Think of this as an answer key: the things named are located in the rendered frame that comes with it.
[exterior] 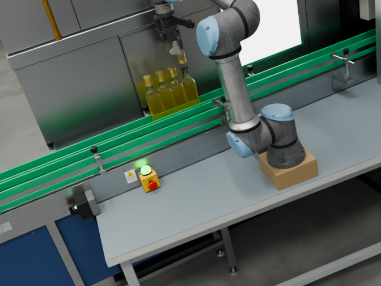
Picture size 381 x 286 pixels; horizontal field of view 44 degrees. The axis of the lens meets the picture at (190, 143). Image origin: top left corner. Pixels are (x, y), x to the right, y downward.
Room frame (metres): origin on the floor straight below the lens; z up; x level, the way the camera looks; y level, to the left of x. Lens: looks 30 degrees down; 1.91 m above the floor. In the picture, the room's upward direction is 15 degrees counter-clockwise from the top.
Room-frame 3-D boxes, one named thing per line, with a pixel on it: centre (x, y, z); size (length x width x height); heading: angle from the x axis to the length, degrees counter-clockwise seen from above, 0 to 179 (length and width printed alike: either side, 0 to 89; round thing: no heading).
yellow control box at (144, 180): (1.73, 0.21, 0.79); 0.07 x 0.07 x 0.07; 15
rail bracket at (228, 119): (1.91, -0.19, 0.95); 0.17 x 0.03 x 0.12; 15
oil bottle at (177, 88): (1.99, 0.00, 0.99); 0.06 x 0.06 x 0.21; 15
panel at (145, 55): (2.20, -0.25, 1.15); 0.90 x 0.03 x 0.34; 105
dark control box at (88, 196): (1.66, 0.48, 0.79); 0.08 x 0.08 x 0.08; 15
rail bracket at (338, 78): (2.07, -0.80, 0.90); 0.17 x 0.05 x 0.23; 15
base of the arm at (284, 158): (1.57, -0.35, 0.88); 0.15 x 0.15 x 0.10
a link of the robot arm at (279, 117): (1.57, -0.34, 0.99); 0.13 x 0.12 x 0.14; 108
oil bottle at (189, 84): (2.01, -0.06, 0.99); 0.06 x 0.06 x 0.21; 14
